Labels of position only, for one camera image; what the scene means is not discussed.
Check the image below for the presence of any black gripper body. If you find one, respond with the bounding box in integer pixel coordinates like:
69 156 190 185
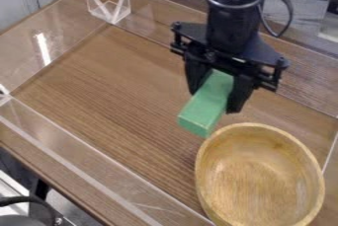
170 0 288 91

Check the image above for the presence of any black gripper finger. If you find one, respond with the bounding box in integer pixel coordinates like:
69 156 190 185
226 75 255 113
183 52 211 95

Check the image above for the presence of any green rectangular block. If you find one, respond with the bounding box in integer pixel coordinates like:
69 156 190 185
178 70 234 138

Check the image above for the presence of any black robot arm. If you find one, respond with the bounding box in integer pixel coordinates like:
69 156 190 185
170 0 293 113

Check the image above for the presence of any brown wooden bowl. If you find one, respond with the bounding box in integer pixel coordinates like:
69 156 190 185
195 122 325 226

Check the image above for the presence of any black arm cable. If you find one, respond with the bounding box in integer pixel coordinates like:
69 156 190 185
258 0 295 38

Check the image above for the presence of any clear acrylic corner bracket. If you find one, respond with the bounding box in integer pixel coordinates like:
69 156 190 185
85 0 131 25

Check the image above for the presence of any clear acrylic front wall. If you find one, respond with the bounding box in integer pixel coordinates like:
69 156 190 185
0 85 212 226

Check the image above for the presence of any black cable bottom left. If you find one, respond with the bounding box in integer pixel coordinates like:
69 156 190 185
0 195 63 226

